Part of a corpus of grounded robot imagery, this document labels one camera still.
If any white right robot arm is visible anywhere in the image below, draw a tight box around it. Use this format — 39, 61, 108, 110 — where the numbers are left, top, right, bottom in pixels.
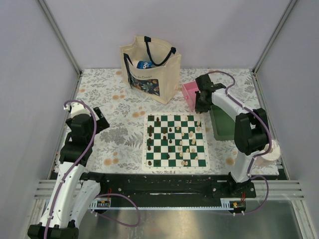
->
195, 71, 272, 197

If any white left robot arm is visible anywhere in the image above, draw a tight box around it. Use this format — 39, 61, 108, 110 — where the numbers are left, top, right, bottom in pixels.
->
27, 103, 110, 239

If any green white chess board mat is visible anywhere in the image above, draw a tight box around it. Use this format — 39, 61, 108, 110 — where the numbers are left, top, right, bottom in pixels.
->
142, 113, 210, 172

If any pink plastic box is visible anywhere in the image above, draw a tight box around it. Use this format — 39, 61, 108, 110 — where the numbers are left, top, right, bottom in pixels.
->
181, 81, 198, 111

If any green plastic tray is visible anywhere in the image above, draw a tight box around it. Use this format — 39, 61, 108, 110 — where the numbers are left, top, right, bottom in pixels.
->
210, 105, 237, 141

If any floral tablecloth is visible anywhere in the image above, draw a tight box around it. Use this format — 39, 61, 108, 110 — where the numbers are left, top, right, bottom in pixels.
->
76, 69, 260, 175

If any beige canvas tote bag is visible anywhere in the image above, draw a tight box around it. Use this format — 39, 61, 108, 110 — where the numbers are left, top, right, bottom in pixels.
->
120, 36, 181, 105

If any blue white can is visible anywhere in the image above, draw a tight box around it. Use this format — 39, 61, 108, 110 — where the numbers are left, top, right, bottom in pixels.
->
136, 61, 154, 69

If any toilet paper roll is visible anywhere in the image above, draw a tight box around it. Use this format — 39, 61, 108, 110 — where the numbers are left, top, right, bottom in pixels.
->
254, 139, 281, 168

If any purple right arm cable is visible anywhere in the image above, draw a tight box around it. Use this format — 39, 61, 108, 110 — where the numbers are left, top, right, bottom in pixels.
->
208, 71, 272, 216

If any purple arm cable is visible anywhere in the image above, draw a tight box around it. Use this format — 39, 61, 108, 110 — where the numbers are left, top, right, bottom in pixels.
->
43, 100, 142, 239
208, 71, 272, 216

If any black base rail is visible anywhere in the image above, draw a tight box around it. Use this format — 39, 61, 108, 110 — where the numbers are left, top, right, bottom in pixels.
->
85, 172, 256, 210

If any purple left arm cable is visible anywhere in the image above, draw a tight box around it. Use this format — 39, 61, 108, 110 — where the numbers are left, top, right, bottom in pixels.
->
43, 100, 142, 239

